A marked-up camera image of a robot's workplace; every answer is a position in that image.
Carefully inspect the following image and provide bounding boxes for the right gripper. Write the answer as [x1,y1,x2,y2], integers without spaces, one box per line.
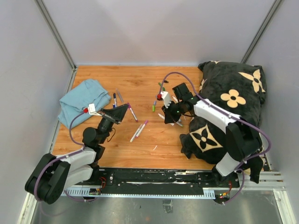
[161,100,184,123]

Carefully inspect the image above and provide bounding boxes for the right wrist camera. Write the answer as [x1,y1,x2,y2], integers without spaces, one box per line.
[157,91,175,109]

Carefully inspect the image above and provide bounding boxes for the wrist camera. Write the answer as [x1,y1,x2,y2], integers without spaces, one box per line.
[83,103,102,116]
[157,91,175,109]

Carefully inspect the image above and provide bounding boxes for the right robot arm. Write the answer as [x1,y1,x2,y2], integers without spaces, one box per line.
[157,83,263,187]

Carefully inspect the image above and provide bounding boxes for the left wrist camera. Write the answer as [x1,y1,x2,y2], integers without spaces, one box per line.
[83,103,102,116]

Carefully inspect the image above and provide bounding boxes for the black floral pillow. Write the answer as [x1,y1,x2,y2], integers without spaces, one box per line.
[179,60,267,184]

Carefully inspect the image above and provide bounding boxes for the beige cap marker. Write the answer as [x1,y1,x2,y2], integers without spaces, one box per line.
[130,124,143,142]

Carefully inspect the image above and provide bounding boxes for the purple cap marker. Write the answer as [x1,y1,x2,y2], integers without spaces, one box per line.
[127,103,138,122]

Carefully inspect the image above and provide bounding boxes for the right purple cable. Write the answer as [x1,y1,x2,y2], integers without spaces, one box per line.
[157,71,272,206]

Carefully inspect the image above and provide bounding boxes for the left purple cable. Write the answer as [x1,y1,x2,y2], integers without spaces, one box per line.
[34,109,89,203]

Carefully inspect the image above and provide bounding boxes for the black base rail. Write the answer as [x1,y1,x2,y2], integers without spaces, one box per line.
[65,167,285,200]

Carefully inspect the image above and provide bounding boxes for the light blue cloth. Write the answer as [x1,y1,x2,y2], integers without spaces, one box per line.
[58,79,111,129]

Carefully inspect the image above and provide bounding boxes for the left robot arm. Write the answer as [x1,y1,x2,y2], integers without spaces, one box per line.
[24,104,129,204]

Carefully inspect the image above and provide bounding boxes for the grey clear pen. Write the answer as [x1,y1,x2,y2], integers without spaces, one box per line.
[116,89,124,103]

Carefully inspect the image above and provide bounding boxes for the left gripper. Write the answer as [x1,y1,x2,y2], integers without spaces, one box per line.
[98,104,128,144]

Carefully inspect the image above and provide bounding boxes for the dark blue marker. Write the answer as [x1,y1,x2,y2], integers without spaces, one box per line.
[113,93,117,108]

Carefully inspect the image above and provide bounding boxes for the purple cable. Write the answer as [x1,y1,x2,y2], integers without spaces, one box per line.
[34,109,89,203]
[157,71,272,206]

